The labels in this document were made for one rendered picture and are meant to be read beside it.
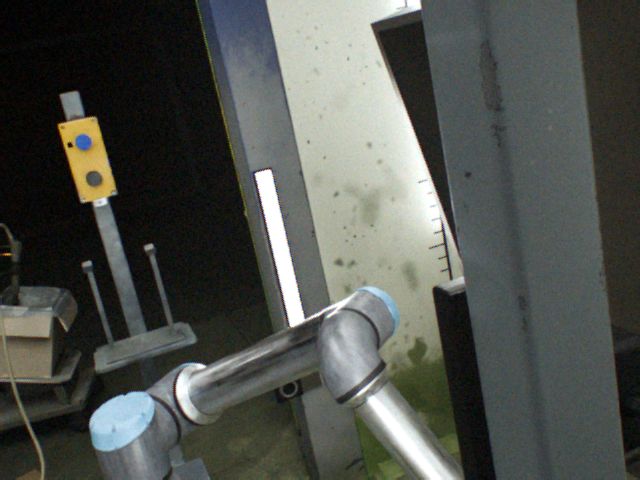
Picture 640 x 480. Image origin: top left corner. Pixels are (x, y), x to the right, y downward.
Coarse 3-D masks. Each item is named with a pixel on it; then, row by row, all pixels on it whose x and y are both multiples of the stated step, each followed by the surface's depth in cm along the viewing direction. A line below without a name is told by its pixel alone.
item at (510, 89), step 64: (448, 0) 28; (512, 0) 27; (576, 0) 28; (448, 64) 30; (512, 64) 28; (576, 64) 29; (448, 128) 31; (512, 128) 28; (576, 128) 29; (512, 192) 29; (576, 192) 30; (512, 256) 29; (576, 256) 30; (512, 320) 31; (576, 320) 31; (512, 384) 32; (576, 384) 32; (512, 448) 34; (576, 448) 32
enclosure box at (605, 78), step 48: (624, 0) 129; (384, 48) 177; (624, 48) 131; (432, 96) 185; (624, 96) 133; (432, 144) 187; (624, 144) 135; (432, 192) 190; (624, 192) 137; (624, 240) 139; (624, 288) 141
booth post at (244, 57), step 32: (224, 0) 211; (256, 0) 214; (224, 32) 212; (256, 32) 216; (224, 64) 214; (256, 64) 218; (224, 96) 225; (256, 96) 219; (256, 128) 221; (288, 128) 225; (256, 160) 223; (288, 160) 227; (256, 192) 225; (288, 192) 228; (256, 224) 233; (288, 224) 230; (320, 288) 238; (320, 416) 247; (352, 416) 251; (320, 448) 249; (352, 448) 254
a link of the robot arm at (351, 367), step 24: (336, 312) 131; (336, 336) 125; (360, 336) 125; (336, 360) 123; (360, 360) 122; (336, 384) 122; (360, 384) 121; (384, 384) 124; (360, 408) 123; (384, 408) 122; (408, 408) 124; (384, 432) 122; (408, 432) 122; (408, 456) 122; (432, 456) 122
